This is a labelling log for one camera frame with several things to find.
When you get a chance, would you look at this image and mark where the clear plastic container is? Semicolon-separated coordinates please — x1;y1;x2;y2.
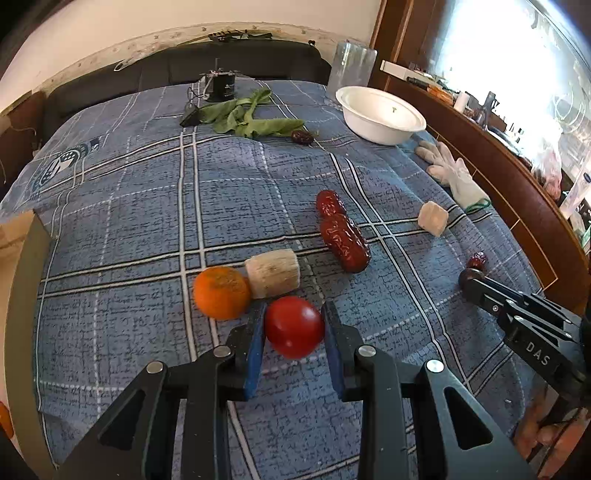
328;40;378;90

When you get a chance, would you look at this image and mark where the brown wooden frame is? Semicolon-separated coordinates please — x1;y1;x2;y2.
369;0;444;88

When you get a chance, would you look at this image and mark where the green leafy vegetable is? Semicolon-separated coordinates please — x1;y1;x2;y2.
199;88;306;139

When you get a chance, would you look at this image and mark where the person's right hand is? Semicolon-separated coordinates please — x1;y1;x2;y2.
515;392;591;476

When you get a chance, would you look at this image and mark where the white and blue container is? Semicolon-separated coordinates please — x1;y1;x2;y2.
561;171;591;217

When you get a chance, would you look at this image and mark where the black cylindrical device with wires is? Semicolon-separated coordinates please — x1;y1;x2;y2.
187;68;238;103

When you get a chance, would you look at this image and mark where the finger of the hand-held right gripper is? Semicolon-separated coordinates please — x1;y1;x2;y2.
462;274;580;341

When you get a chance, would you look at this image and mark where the white yam chunk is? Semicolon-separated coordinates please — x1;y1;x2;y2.
418;200;450;238

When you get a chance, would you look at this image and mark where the white work glove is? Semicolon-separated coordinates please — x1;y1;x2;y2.
414;140;491;214

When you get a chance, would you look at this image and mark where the large red jujube date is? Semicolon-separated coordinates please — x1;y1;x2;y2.
320;213;371;274

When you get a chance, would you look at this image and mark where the pink plastic bag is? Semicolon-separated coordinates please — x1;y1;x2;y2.
531;138;564;195

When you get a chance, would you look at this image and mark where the white bowl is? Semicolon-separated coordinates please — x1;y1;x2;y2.
335;86;427;145

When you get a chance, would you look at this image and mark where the black sofa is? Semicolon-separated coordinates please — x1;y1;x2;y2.
44;39;333;153

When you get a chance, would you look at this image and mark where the dark glass bottle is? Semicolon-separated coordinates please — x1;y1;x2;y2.
473;91;497;127

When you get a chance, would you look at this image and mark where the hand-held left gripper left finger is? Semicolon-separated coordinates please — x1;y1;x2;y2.
55;302;269;480

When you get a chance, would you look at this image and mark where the dark metal rack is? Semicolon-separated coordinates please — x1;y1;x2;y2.
208;28;273;44

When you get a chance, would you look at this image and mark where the wooden sideboard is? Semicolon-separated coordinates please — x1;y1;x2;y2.
383;69;589;317

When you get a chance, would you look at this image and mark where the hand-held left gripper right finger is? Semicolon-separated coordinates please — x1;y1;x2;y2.
322;300;536;480

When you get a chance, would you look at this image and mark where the white flat box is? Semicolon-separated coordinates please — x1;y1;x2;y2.
379;60;435;80

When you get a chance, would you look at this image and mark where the white cylindrical yam piece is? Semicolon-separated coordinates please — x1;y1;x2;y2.
244;248;301;299

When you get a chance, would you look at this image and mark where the shallow cardboard box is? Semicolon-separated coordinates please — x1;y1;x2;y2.
0;210;58;480

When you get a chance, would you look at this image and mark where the red tomato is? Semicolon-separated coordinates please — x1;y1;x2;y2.
264;296;326;360

